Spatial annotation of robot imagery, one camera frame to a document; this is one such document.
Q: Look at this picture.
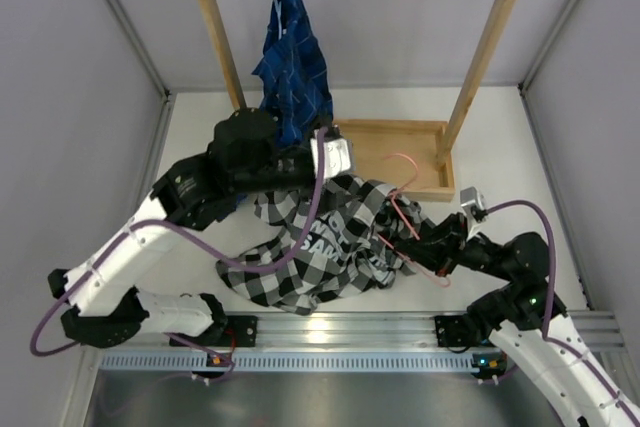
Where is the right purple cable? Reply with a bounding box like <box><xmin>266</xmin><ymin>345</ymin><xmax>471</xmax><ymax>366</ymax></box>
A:
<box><xmin>479</xmin><ymin>199</ymin><xmax>639</xmax><ymax>421</ymax></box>

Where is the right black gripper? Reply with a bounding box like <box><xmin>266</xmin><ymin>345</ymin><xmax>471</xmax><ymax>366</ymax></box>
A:
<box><xmin>394</xmin><ymin>211</ymin><xmax>516</xmax><ymax>281</ymax></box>

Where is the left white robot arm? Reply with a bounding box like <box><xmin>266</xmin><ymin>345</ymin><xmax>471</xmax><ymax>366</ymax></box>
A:
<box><xmin>47</xmin><ymin>108</ymin><xmax>355</xmax><ymax>349</ymax></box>

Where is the pink wire hanger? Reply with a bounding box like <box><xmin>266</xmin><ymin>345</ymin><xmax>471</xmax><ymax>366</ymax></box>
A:
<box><xmin>374</xmin><ymin>152</ymin><xmax>451</xmax><ymax>289</ymax></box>

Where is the aluminium mounting rail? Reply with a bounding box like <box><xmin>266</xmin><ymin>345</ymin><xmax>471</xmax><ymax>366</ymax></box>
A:
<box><xmin>119</xmin><ymin>310</ymin><xmax>626</xmax><ymax>348</ymax></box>

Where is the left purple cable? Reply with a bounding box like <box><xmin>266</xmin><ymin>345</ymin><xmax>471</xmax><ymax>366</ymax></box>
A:
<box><xmin>28</xmin><ymin>126</ymin><xmax>330</xmax><ymax>357</ymax></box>

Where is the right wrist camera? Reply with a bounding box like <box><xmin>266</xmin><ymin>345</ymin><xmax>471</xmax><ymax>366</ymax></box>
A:
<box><xmin>460</xmin><ymin>187</ymin><xmax>487</xmax><ymax>240</ymax></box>

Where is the black white checkered shirt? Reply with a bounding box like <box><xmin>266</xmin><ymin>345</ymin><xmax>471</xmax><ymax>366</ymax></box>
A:
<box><xmin>216</xmin><ymin>175</ymin><xmax>434</xmax><ymax>316</ymax></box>

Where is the slotted grey cable duct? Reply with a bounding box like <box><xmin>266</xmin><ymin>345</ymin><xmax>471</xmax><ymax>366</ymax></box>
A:
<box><xmin>100</xmin><ymin>350</ymin><xmax>504</xmax><ymax>374</ymax></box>

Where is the wooden clothes rack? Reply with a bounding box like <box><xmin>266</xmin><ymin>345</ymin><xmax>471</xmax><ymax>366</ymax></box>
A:
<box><xmin>197</xmin><ymin>0</ymin><xmax>516</xmax><ymax>202</ymax></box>

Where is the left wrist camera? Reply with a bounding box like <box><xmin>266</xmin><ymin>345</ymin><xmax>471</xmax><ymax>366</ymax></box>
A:
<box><xmin>310</xmin><ymin>137</ymin><xmax>356</xmax><ymax>180</ymax></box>

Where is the purple cable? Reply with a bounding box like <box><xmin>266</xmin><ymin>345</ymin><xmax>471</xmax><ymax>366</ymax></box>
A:
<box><xmin>479</xmin><ymin>199</ymin><xmax>639</xmax><ymax>421</ymax></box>
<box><xmin>28</xmin><ymin>126</ymin><xmax>330</xmax><ymax>357</ymax></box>

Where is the light blue wire hanger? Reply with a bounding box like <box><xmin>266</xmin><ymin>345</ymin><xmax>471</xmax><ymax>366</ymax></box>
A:
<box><xmin>272</xmin><ymin>0</ymin><xmax>283</xmax><ymax>39</ymax></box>

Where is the blue plaid shirt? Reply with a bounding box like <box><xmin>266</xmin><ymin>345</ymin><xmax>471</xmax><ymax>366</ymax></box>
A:
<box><xmin>252</xmin><ymin>0</ymin><xmax>333</xmax><ymax>148</ymax></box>

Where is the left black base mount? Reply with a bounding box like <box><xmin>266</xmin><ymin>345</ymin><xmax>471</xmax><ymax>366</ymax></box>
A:
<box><xmin>178</xmin><ymin>315</ymin><xmax>258</xmax><ymax>347</ymax></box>

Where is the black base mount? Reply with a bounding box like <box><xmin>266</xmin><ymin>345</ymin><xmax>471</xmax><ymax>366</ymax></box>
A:
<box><xmin>434</xmin><ymin>315</ymin><xmax>489</xmax><ymax>354</ymax></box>
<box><xmin>178</xmin><ymin>315</ymin><xmax>258</xmax><ymax>347</ymax></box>

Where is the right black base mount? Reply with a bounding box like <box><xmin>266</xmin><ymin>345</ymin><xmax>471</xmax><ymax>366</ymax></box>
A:
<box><xmin>434</xmin><ymin>315</ymin><xmax>489</xmax><ymax>354</ymax></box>

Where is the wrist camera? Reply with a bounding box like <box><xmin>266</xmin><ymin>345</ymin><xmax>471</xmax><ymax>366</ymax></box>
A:
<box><xmin>460</xmin><ymin>187</ymin><xmax>487</xmax><ymax>240</ymax></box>
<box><xmin>310</xmin><ymin>137</ymin><xmax>356</xmax><ymax>180</ymax></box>

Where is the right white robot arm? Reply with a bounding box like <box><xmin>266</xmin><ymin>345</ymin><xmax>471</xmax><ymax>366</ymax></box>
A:
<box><xmin>395</xmin><ymin>210</ymin><xmax>639</xmax><ymax>426</ymax></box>

